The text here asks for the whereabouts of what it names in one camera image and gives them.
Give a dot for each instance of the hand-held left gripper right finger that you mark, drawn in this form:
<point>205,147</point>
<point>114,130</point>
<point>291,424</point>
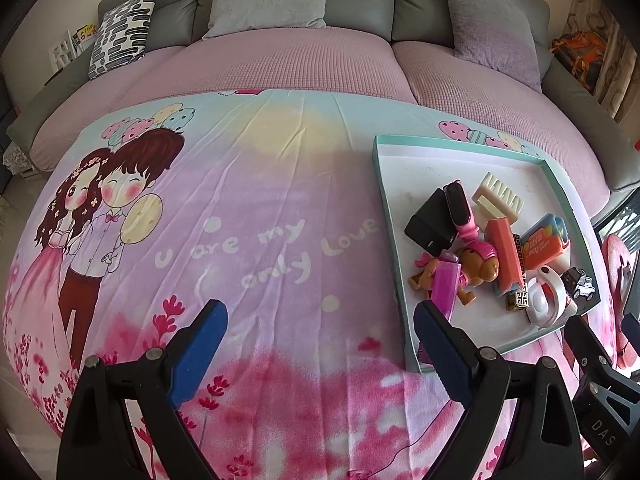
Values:
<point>445,355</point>

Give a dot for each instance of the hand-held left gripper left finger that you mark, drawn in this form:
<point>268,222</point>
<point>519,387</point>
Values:
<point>197,355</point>

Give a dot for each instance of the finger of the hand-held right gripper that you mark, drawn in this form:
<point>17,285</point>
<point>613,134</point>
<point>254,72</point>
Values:
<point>582,345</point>
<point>632,332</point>

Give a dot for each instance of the black toy car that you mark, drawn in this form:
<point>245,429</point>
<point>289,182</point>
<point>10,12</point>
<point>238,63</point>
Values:
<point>580,282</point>

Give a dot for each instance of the white wristband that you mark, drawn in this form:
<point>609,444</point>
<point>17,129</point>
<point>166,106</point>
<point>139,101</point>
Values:
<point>552,285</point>

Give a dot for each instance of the pink translucent box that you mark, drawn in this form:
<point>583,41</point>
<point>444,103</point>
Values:
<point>444,285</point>

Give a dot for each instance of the gold patterned lighter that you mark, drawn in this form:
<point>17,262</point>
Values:
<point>520,301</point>

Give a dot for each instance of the brown toy dog figure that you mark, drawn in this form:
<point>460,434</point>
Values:
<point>475,265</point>

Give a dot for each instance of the orange utility knife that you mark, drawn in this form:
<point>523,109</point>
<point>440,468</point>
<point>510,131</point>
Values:
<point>540,245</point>

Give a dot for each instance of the salmon blue utility knife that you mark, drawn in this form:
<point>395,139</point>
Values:
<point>502,250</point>

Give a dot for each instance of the black charger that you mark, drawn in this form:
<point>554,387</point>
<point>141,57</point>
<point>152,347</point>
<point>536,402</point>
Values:
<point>425,225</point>

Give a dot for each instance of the pink wristband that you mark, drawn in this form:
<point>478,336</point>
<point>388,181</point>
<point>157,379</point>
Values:
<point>457,205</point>

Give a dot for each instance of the white hair clip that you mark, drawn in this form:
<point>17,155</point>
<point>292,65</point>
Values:
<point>500,195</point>

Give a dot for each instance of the teal shallow cardboard box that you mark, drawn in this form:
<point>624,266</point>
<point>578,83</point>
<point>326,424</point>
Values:
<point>415,180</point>

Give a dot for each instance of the printed cartoon blanket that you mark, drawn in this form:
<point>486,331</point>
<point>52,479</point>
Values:
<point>275,185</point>

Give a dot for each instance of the white lace cloth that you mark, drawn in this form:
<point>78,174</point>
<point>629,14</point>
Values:
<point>17,157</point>

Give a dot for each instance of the pink sofa seat cover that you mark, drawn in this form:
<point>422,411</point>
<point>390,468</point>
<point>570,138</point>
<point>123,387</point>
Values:
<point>475,85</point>
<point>280,60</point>

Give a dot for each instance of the orange bag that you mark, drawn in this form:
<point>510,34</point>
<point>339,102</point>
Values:
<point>577,60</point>

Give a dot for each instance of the black white patterned pillow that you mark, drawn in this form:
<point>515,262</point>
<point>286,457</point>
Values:
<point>122,30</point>

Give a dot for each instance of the white book rack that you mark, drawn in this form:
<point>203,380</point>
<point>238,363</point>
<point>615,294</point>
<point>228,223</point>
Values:
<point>61,50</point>

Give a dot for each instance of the grey lilac cushion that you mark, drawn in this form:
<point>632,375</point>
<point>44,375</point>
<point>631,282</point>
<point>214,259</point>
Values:
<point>480,20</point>

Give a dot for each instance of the yellow books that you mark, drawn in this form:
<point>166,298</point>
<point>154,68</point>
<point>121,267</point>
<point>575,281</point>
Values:
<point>84,35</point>

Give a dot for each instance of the grey sofa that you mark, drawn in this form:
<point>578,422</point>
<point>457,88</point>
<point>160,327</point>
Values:
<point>360,5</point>

